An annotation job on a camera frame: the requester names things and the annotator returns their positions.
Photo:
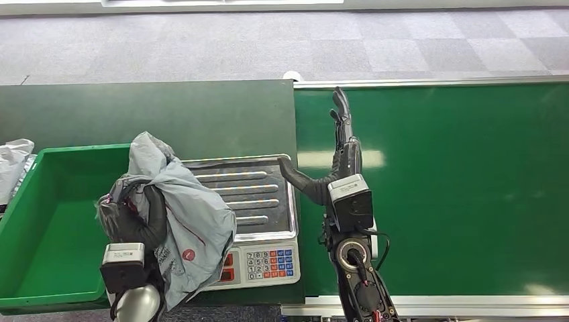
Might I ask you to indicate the white roller end cap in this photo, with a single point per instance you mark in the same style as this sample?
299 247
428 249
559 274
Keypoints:
293 76

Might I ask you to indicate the grey poly mailer package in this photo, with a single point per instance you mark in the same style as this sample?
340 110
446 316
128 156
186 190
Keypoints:
195 222

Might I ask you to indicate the electronic scale with keypad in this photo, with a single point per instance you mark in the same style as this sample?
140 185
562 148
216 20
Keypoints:
258 209

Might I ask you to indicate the green plastic bin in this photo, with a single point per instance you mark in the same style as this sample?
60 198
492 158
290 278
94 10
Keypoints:
53 231

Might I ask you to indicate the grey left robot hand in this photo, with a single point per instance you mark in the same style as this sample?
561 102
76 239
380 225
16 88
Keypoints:
151 222

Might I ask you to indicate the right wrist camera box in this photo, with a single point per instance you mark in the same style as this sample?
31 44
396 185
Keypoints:
351 202

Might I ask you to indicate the white plastic bag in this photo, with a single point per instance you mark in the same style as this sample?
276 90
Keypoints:
11 164

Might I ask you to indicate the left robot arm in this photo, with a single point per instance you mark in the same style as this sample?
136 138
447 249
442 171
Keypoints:
138 304

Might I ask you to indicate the clear plastic bag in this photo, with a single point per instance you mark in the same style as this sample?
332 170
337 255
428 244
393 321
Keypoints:
27 171

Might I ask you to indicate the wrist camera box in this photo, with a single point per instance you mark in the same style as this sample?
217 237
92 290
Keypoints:
351 202
122 266

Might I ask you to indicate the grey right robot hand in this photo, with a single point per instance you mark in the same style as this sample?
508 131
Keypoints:
346 155

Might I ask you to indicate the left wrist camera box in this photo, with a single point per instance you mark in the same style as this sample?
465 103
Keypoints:
122 266

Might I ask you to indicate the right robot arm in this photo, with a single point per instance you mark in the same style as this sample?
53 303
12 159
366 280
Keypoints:
358 297

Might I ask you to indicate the silver conveyor frame rail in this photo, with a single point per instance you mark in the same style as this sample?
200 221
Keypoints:
444 81
467 305

